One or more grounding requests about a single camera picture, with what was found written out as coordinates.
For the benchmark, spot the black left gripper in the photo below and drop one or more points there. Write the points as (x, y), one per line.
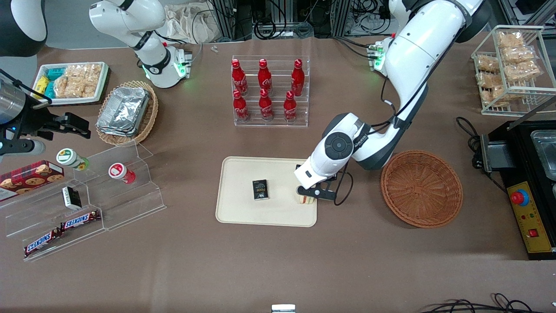
(298, 166)

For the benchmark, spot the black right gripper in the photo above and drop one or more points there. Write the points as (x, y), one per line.
(34, 122)

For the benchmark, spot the triangular sandwich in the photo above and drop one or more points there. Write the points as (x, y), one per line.
(306, 200)

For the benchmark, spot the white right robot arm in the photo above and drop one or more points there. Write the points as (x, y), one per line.
(147, 39)

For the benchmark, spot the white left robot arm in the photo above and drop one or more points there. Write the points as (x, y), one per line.
(417, 56)

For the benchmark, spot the white rectangular snack tray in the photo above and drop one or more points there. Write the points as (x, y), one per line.
(102, 84)

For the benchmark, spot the light oval wicker basket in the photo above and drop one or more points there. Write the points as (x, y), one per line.
(150, 117)

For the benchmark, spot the beige plastic tray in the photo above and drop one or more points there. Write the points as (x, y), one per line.
(243, 208)

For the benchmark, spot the brown wicker basket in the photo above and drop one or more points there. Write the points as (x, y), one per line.
(425, 191)

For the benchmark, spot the green lidded snack cup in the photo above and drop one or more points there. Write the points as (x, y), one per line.
(69, 158)

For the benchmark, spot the teal snack packet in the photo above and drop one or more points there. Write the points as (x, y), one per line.
(49, 90)
(55, 73)

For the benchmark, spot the bagged rice crackers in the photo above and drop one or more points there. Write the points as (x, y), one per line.
(78, 80)

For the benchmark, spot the stacked aluminium foil trays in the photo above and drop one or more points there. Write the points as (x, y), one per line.
(124, 111)

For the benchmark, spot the yellow snack packet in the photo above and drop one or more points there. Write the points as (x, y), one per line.
(42, 84)

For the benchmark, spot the red lidded snack cup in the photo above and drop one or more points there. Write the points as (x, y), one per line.
(119, 171)

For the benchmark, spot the small black card box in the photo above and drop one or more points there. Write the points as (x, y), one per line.
(260, 190)

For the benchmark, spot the red cookie box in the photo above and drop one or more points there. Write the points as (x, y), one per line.
(30, 178)

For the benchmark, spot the small black white box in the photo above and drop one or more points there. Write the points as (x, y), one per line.
(71, 198)

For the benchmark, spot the clear acrylic bottle rack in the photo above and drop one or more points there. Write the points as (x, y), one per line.
(278, 119)

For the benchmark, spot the red cola bottle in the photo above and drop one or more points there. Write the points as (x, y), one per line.
(239, 80)
(290, 108)
(266, 107)
(297, 80)
(240, 108)
(264, 78)

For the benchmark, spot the clear acrylic step display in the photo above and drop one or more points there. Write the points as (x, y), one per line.
(126, 204)

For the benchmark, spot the Snickers chocolate bar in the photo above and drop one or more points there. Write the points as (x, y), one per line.
(80, 220)
(41, 242)

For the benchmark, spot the small white edge object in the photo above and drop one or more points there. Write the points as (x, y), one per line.
(283, 308)

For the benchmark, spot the beige cloth bag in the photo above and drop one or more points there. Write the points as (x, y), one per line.
(186, 24)

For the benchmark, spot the bagged fried snack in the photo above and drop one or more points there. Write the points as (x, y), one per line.
(487, 63)
(519, 54)
(511, 39)
(523, 71)
(504, 98)
(488, 80)

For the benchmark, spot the black countertop appliance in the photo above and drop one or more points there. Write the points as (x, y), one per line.
(521, 152)

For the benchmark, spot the yellow emergency stop box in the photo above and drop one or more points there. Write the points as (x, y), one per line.
(536, 217)

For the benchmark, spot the steel appliance pan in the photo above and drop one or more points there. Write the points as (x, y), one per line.
(546, 152)

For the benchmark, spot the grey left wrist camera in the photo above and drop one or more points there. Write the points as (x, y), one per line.
(323, 195)

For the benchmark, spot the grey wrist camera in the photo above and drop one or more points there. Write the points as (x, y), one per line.
(323, 195)
(21, 148)

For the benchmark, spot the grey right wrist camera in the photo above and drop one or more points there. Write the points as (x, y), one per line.
(21, 148)

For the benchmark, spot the aluminium frame rack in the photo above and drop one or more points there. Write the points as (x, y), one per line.
(347, 17)
(230, 19)

